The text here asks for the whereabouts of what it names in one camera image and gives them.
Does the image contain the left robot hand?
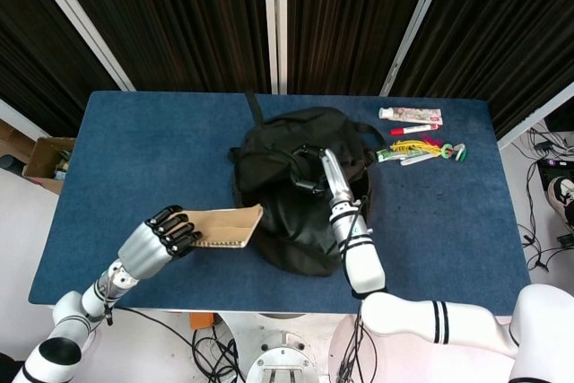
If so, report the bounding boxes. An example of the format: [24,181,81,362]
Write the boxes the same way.
[117,205,203,280]

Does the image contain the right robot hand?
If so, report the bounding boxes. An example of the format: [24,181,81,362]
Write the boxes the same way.
[290,144,356,201]

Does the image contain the black fabric backpack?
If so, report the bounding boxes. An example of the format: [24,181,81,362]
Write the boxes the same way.
[227,91,387,277]

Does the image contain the brown spiral notebook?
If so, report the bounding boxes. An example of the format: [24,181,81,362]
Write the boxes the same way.
[181,203,265,249]

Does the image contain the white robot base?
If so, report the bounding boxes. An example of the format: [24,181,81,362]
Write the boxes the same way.
[223,313,355,383]

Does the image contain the green toothpaste tube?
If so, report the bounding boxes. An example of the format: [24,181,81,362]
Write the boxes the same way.
[375,147,407,163]

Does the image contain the white pen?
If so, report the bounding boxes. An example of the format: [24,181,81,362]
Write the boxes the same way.
[400,153,439,167]

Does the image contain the orange floor object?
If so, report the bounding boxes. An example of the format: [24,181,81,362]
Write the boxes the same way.
[188,312,215,331]

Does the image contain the red marker pen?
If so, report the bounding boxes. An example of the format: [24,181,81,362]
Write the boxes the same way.
[389,124,440,136]

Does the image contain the white toothpaste tube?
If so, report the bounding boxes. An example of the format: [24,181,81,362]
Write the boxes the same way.
[378,107,444,126]

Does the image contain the blue table mat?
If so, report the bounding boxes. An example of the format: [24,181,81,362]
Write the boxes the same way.
[27,90,531,316]

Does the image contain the cardboard box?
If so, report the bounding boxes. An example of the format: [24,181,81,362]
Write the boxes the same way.
[22,135,77,196]

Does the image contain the black white sneaker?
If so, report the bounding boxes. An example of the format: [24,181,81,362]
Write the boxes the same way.
[545,176,574,236]

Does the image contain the black cables by base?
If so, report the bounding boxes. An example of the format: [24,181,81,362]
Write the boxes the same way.
[191,326,246,383]

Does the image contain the green white ring toy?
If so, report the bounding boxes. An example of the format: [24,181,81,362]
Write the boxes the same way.
[439,142,468,163]

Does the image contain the black floor cables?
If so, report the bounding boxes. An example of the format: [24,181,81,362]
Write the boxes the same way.
[510,126,574,272]

